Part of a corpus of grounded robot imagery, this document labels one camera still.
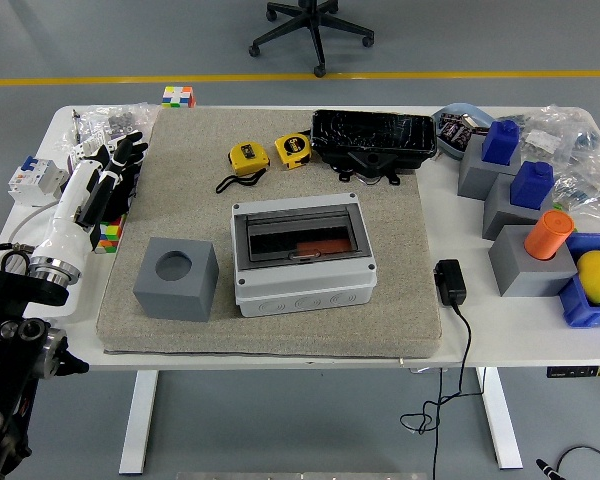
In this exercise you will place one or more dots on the grey plastic electrical box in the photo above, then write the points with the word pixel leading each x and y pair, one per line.
pixel 305 295

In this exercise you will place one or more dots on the black plastic tray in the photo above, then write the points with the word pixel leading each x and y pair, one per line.
pixel 375 132

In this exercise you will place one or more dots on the grey-brown mat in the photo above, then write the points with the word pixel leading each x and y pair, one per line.
pixel 280 335

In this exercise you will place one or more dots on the orange cylinder battery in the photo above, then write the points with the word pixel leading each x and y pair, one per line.
pixel 325 246
pixel 547 235

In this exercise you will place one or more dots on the black office chair base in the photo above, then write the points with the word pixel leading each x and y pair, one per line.
pixel 319 35

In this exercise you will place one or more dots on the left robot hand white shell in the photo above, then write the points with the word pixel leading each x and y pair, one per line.
pixel 70 210

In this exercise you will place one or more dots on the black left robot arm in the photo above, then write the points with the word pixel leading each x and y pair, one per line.
pixel 10 310

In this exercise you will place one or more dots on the blue plastic bin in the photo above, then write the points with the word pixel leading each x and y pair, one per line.
pixel 580 310

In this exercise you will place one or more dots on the black triangular bracket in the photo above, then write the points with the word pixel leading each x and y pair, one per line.
pixel 370 160

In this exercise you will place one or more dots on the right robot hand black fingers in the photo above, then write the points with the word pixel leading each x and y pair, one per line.
pixel 547 470

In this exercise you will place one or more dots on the black table control panel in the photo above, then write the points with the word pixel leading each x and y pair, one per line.
pixel 575 371

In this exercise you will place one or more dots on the white circuit breaker blue switch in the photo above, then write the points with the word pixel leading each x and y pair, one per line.
pixel 30 185

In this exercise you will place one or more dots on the dark packets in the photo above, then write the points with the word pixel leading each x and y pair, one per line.
pixel 455 131

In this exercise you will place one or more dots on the clear bags of small parts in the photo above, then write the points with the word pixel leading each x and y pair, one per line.
pixel 125 120

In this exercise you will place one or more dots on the clear bags of components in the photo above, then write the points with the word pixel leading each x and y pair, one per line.
pixel 580 150

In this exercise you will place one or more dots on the white terminal block pack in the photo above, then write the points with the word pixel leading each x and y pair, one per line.
pixel 87 145

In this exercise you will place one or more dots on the thin metal tool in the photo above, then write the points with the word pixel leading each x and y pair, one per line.
pixel 74 125

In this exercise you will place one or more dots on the blue plastic bottle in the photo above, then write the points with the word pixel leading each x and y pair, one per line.
pixel 530 185
pixel 500 142

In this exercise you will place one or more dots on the colourful puzzle cube white faces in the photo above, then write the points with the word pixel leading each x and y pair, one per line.
pixel 177 97

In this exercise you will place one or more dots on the light blue bowl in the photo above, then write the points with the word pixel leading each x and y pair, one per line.
pixel 460 107

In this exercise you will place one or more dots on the white table leg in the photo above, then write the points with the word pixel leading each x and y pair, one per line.
pixel 500 420
pixel 137 425

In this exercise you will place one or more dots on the grey block holder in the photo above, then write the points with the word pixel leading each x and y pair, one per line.
pixel 525 275
pixel 500 210
pixel 472 172

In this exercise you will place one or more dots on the grey block with round hole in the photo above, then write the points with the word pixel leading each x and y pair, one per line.
pixel 175 300

